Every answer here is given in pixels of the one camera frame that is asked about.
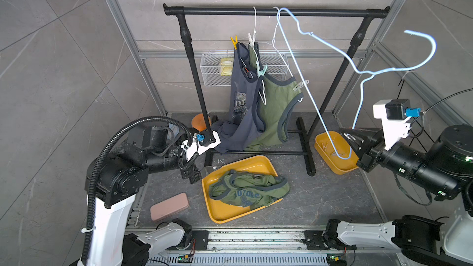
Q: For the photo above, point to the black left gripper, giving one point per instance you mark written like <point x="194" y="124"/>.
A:
<point x="193" y="172"/>

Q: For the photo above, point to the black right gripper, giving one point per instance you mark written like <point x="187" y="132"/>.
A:
<point x="371" y="153"/>

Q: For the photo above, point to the orange clothespin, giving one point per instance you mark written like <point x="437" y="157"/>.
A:
<point x="324" y="146"/>

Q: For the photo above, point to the green printed tank top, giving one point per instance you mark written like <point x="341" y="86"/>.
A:
<point x="247" y="190"/>

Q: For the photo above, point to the plain green tank top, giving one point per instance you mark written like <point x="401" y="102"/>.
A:
<point x="279" y="100"/>

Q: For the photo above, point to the white wire hanger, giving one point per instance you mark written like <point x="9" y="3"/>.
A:
<point x="273" y="41"/>
<point x="255" y="44"/>

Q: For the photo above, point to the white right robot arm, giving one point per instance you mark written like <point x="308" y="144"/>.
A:
<point x="442" y="174"/>

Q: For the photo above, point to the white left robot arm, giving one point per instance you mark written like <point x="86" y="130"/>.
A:
<point x="145" y="146"/>

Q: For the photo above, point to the dark grey tank top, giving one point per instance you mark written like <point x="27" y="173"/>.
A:
<point x="243" y="125"/>

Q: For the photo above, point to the small yellow plastic tray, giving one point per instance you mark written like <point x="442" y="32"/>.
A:
<point x="336" y="143"/>

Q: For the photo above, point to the pink rectangular case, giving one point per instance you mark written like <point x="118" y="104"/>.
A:
<point x="168" y="207"/>

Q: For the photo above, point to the large yellow plastic tray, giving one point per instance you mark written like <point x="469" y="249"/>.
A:
<point x="220" y="212"/>

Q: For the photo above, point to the orange plush toy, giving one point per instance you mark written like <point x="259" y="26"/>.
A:
<point x="198" y="123"/>

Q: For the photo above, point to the black clothes rack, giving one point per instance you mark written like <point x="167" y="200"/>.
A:
<point x="367" y="16"/>

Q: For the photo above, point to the yellow item in basket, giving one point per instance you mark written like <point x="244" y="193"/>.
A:
<point x="226" y="66"/>

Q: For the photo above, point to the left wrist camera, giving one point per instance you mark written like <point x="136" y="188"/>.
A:
<point x="200" y="143"/>

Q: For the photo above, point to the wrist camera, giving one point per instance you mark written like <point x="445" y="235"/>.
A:
<point x="200" y="143"/>
<point x="395" y="115"/>

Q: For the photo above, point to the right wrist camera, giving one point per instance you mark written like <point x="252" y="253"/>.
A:
<point x="395" y="115"/>

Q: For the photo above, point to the black wire wall rack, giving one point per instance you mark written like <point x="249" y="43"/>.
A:
<point x="417" y="127"/>

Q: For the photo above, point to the metal base rail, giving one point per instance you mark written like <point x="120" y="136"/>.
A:
<point x="269" y="247"/>

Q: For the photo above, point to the white wire basket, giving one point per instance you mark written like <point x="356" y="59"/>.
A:
<point x="209" y="66"/>

